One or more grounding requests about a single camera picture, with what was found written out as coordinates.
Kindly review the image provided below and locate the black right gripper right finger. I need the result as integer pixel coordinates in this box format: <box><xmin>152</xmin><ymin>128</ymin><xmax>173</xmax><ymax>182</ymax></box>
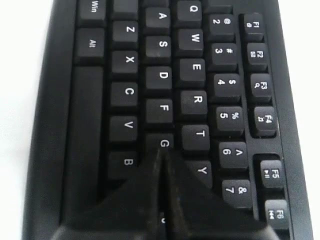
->
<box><xmin>163</xmin><ymin>152</ymin><xmax>279</xmax><ymax>240</ymax></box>

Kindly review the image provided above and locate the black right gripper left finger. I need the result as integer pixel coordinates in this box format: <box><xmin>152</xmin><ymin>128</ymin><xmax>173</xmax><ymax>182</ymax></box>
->
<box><xmin>52</xmin><ymin>149</ymin><xmax>163</xmax><ymax>240</ymax></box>

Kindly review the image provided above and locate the black Acer keyboard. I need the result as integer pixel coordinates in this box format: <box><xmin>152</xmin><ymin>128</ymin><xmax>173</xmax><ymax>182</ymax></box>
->
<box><xmin>21</xmin><ymin>0</ymin><xmax>314</xmax><ymax>240</ymax></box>

